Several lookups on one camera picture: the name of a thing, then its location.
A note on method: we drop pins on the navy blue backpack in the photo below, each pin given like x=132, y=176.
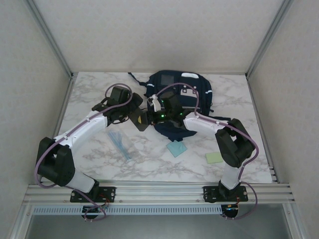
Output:
x=189, y=102

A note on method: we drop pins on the clear pack of blue pens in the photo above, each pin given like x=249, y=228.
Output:
x=119, y=145

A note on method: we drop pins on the blue sticky note pad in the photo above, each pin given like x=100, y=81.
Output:
x=177, y=148

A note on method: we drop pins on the green sticky note pad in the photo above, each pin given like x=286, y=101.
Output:
x=213, y=158

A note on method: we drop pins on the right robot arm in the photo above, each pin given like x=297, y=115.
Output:
x=204, y=125

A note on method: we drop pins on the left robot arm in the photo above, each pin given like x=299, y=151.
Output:
x=84, y=132

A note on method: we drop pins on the small black controller board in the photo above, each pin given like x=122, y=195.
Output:
x=91, y=209
x=231, y=207

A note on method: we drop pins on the aluminium side rail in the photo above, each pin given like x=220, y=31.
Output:
x=254, y=99
x=65, y=99

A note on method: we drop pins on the aluminium front rail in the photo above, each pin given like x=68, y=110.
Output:
x=159, y=194

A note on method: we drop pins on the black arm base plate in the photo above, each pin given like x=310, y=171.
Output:
x=109, y=194
x=209, y=194

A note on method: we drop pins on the aluminium corner post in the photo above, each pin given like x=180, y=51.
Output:
x=269, y=37
x=51, y=37

